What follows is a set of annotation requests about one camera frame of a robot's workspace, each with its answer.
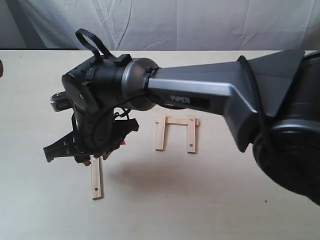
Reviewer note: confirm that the wooden stick with holes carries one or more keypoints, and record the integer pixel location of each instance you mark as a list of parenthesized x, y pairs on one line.
[(191, 135), (96, 179)]

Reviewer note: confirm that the white backdrop cloth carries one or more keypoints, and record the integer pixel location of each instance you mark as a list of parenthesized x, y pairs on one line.
[(162, 25)]

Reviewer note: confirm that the plain horizontal wooden stick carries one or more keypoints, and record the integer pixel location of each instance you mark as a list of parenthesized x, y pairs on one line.
[(178, 121)]

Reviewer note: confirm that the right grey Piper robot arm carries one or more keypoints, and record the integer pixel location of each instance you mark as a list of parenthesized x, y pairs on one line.
[(271, 102)]

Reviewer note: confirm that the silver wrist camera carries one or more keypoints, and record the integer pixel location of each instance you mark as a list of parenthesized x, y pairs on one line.
[(60, 101)]

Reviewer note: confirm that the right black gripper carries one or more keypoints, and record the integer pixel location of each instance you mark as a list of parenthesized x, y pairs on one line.
[(92, 135)]

